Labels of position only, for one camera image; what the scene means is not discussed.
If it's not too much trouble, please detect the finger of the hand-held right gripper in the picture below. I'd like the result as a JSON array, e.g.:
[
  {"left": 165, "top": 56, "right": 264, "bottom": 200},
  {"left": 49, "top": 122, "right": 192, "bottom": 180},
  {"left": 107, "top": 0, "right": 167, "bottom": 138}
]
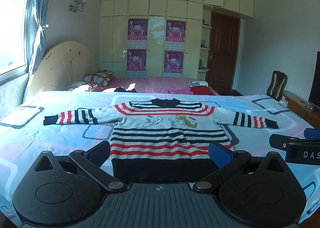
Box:
[
  {"left": 303, "top": 128, "right": 320, "bottom": 141},
  {"left": 269, "top": 134, "right": 301, "bottom": 151}
]

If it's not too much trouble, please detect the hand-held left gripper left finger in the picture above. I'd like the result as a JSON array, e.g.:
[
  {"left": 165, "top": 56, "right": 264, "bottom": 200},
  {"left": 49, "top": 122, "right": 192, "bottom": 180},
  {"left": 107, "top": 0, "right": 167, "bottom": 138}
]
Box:
[{"left": 34, "top": 140, "right": 128, "bottom": 193}]

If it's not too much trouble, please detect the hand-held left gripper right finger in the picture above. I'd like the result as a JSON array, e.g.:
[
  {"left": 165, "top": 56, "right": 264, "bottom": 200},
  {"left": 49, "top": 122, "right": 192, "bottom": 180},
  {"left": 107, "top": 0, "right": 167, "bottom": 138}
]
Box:
[{"left": 194, "top": 141, "right": 288, "bottom": 193}]

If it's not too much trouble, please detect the striped knit sweater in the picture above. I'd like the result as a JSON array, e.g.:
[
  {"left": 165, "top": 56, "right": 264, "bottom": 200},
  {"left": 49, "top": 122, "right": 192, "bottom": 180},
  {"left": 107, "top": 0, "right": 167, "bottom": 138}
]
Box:
[{"left": 44, "top": 98, "right": 279, "bottom": 184}]

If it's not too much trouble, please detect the wooden television cabinet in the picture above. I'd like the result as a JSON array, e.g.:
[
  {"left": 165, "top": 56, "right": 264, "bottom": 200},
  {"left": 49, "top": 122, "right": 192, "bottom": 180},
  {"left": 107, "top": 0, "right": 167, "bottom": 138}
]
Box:
[{"left": 282, "top": 90, "right": 320, "bottom": 129}]

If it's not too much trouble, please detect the patterned white bed blanket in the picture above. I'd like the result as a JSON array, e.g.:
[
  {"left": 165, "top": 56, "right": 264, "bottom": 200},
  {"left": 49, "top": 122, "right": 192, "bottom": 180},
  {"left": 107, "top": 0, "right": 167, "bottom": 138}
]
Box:
[{"left": 0, "top": 90, "right": 320, "bottom": 228}]

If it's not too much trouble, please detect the black television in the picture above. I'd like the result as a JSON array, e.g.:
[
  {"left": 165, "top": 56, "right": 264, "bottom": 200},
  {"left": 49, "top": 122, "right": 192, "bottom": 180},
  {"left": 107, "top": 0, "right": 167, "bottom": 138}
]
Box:
[{"left": 308, "top": 51, "right": 320, "bottom": 111}]

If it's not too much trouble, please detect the wooden chair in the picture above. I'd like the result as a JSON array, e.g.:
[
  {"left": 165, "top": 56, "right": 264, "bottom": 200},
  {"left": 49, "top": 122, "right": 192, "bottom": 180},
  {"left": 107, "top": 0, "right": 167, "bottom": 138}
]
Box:
[{"left": 266, "top": 70, "right": 288, "bottom": 102}]

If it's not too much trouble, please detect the red cloth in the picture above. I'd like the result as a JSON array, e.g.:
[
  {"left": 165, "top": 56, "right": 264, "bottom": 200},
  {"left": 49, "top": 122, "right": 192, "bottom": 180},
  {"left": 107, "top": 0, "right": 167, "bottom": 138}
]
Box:
[{"left": 189, "top": 86, "right": 216, "bottom": 96}]

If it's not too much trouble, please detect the floral white pillow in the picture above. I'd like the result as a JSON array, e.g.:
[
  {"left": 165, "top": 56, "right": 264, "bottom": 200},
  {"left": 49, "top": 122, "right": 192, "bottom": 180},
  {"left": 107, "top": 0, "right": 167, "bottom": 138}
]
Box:
[{"left": 65, "top": 81, "right": 100, "bottom": 92}]

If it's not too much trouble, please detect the striped folded cloth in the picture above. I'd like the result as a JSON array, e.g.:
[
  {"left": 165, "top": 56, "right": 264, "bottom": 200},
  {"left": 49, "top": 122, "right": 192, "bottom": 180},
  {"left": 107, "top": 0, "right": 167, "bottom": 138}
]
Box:
[{"left": 187, "top": 81, "right": 209, "bottom": 88}]

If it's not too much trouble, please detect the pink cushion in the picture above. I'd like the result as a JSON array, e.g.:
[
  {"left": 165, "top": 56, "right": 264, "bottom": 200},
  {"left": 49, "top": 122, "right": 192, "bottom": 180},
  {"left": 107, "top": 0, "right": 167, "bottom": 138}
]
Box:
[{"left": 168, "top": 88, "right": 193, "bottom": 95}]

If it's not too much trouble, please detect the checked pillow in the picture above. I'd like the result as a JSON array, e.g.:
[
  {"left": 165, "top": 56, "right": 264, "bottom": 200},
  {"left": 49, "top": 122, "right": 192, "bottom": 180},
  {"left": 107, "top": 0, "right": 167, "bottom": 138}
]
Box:
[{"left": 82, "top": 72, "right": 116, "bottom": 87}]

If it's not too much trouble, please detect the pink bed sheet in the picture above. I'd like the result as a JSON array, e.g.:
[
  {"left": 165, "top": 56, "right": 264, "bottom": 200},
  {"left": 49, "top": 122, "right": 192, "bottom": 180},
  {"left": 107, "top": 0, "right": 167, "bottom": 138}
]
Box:
[{"left": 94, "top": 76, "right": 220, "bottom": 96}]

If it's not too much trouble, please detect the cream wooden headboard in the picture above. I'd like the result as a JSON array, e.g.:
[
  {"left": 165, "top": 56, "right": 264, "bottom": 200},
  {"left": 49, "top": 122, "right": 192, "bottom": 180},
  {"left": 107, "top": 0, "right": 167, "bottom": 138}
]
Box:
[{"left": 24, "top": 41, "right": 93, "bottom": 103}]

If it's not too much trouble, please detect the brown wooden door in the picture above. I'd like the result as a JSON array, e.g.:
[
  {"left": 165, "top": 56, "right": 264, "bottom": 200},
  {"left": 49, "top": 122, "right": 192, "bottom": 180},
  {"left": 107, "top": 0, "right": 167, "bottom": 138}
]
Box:
[{"left": 207, "top": 11, "right": 241, "bottom": 91}]

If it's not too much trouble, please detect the blue curtain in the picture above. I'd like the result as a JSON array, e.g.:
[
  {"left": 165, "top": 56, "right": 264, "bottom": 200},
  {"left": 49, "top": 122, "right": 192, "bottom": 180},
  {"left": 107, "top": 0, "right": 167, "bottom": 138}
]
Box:
[{"left": 27, "top": 0, "right": 51, "bottom": 76}]

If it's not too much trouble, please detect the window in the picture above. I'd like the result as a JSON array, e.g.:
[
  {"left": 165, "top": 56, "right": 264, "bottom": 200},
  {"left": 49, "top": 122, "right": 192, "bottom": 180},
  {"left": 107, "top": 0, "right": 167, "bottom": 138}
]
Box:
[{"left": 0, "top": 0, "right": 31, "bottom": 76}]

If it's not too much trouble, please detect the cream wardrobe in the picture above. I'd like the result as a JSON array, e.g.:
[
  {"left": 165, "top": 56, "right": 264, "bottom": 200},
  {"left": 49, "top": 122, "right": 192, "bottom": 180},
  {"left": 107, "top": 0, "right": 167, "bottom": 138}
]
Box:
[{"left": 98, "top": 0, "right": 254, "bottom": 79}]

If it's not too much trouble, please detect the purple wall poster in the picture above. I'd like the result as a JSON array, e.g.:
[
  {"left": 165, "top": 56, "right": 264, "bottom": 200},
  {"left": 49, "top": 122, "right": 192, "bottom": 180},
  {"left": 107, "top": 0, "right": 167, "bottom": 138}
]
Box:
[
  {"left": 127, "top": 19, "right": 149, "bottom": 48},
  {"left": 165, "top": 20, "right": 187, "bottom": 43},
  {"left": 163, "top": 50, "right": 184, "bottom": 77},
  {"left": 127, "top": 49, "right": 147, "bottom": 78}
]

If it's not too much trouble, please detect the wall lamp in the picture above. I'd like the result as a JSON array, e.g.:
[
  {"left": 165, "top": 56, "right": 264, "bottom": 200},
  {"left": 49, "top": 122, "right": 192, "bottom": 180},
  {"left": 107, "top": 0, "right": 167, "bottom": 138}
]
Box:
[{"left": 68, "top": 0, "right": 88, "bottom": 13}]

